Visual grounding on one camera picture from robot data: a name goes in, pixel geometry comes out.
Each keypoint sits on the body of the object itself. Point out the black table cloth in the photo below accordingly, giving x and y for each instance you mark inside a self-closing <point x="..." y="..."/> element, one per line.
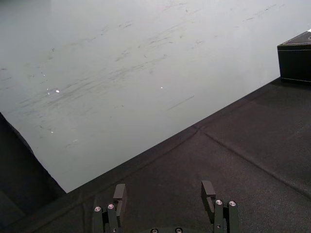
<point x="218" y="157"/>

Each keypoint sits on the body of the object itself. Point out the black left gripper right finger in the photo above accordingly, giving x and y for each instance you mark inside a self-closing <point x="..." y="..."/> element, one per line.
<point x="219" y="213"/>

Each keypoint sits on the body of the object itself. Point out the black box with white stitching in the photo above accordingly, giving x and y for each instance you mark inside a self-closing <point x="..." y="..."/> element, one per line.
<point x="295" y="60"/>

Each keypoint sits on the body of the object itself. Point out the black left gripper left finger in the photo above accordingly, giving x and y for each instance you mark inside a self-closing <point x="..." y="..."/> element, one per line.
<point x="114" y="213"/>

